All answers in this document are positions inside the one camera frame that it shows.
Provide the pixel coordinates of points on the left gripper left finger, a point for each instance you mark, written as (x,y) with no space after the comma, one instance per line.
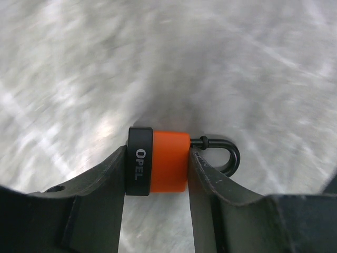
(83,214)

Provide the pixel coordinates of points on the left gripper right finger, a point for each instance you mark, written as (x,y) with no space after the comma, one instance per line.
(227,217)

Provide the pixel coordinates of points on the orange black padlock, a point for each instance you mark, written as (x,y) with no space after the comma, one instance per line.
(157,161)

